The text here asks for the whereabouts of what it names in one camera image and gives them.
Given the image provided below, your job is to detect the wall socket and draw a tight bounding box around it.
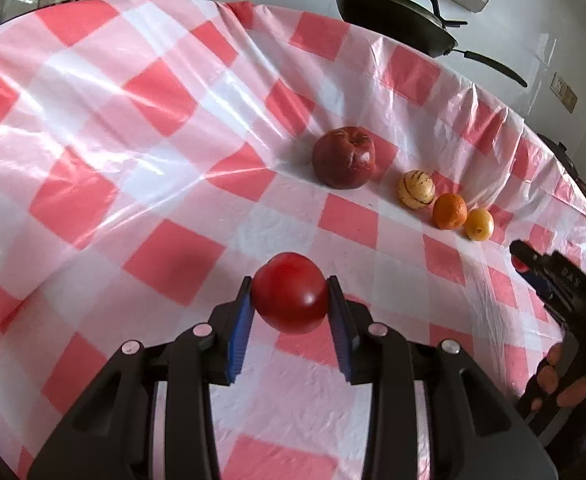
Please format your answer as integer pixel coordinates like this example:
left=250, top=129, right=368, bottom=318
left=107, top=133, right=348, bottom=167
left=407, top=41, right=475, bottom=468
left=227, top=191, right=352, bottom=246
left=551, top=73, right=578, bottom=114

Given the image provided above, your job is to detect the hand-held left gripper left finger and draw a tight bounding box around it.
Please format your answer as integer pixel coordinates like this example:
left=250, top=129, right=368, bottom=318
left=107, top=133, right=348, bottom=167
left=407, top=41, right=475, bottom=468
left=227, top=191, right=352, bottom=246
left=25, top=275, right=254, bottom=480

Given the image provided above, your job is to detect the small yellow round fruit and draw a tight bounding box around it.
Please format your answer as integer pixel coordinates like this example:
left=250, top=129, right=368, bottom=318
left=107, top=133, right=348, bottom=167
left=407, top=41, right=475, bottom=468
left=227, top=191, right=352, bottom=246
left=466, top=208, right=495, bottom=242

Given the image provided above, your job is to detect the black frying pan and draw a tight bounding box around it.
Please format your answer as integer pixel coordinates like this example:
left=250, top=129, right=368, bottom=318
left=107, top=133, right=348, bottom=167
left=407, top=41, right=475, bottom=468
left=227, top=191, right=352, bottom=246
left=335, top=0, right=528, bottom=88

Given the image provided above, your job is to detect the large red tomato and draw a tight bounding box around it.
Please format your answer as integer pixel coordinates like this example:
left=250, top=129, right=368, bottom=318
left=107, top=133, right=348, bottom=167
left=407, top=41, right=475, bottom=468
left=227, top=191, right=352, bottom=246
left=251, top=252, right=330, bottom=336

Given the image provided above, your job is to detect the striped yellow pepino melon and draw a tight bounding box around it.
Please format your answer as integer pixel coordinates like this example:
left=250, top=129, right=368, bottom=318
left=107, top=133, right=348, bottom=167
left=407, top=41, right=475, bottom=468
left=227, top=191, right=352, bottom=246
left=398, top=170, right=434, bottom=210

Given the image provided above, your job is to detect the large dark red apple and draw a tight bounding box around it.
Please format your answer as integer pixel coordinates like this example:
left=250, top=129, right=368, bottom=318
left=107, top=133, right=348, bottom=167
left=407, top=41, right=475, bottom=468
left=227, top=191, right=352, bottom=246
left=311, top=126, right=378, bottom=190

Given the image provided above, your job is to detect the red white checked tablecloth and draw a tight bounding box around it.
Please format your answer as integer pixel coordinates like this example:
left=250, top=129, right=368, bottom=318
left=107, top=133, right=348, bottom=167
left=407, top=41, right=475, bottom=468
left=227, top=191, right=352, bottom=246
left=0, top=0, right=586, bottom=480

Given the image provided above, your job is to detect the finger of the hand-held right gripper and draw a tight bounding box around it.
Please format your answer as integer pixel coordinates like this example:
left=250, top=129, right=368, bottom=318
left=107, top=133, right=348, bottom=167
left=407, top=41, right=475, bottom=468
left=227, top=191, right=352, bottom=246
left=525, top=269, right=558, bottom=308
left=509, top=239, right=556, bottom=273

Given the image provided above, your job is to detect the person's right hand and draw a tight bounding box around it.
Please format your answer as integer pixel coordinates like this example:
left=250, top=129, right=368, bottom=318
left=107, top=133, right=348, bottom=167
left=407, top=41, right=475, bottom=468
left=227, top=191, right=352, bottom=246
left=527, top=346, right=586, bottom=412

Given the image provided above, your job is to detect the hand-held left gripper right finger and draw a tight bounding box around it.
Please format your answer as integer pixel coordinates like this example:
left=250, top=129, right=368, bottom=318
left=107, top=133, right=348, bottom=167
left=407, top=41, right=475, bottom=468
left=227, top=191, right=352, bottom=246
left=327, top=275, right=560, bottom=480

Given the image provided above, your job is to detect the orange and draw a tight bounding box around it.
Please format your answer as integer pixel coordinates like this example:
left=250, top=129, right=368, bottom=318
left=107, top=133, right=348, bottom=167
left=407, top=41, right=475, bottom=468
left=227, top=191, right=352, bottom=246
left=432, top=193, right=468, bottom=231

